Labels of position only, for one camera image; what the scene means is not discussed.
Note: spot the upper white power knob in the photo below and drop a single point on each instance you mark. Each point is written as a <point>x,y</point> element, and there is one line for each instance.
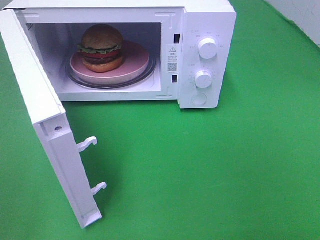
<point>207,47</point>

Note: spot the white microwave oven body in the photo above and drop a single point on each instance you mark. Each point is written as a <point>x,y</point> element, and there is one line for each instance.
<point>168,29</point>

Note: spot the burger with lettuce and tomato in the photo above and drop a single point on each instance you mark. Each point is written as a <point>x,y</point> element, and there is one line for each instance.
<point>101,48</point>

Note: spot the round white door release button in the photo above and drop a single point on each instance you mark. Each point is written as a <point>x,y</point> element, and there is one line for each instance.
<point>199,99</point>

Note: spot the green table cloth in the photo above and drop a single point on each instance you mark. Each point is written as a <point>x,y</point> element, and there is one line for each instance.
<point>246,170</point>

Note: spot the glass microwave turntable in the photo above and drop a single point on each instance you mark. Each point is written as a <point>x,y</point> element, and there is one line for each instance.
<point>150,72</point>

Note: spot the pink round plate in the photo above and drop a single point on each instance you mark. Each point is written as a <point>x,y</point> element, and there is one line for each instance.
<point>133,51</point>

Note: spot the lower white timer knob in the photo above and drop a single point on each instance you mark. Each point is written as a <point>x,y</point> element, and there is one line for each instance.
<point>203,79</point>

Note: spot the white microwave door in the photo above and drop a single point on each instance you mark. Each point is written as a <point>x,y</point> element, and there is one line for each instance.
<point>50,121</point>

